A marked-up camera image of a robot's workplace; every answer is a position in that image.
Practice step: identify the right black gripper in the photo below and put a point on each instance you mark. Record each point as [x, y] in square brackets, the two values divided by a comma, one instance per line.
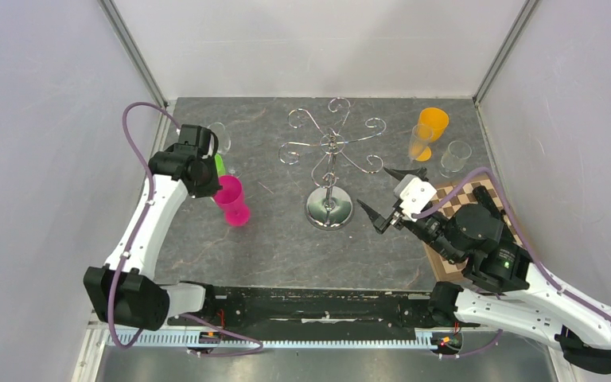
[378, 220]

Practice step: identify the chrome wine glass rack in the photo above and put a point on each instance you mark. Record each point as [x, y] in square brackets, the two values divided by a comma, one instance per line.
[329, 207]

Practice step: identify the orange wine glass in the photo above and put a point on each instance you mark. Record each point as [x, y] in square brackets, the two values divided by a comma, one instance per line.
[432, 123]

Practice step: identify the pink wine glass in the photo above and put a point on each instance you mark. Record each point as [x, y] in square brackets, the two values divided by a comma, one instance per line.
[230, 199]

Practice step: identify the green wine glass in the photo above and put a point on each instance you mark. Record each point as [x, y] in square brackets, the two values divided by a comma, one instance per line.
[220, 166]

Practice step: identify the clear wine glass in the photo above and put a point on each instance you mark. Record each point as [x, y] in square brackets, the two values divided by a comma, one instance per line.
[224, 146]

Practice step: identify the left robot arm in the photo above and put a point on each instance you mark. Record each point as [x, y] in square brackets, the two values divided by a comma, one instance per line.
[123, 290]

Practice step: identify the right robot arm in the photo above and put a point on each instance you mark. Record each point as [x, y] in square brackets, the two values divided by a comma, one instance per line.
[469, 225]

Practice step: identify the black bar on chessboard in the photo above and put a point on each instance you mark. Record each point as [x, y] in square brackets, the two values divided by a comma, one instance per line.
[484, 197]

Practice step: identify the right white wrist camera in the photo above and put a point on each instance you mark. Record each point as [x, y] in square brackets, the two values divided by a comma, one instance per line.
[413, 195]

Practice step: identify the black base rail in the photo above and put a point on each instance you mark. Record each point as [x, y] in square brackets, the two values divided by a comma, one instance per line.
[300, 314]

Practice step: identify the white slotted cable duct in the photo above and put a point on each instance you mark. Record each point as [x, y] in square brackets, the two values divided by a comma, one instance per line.
[196, 339]

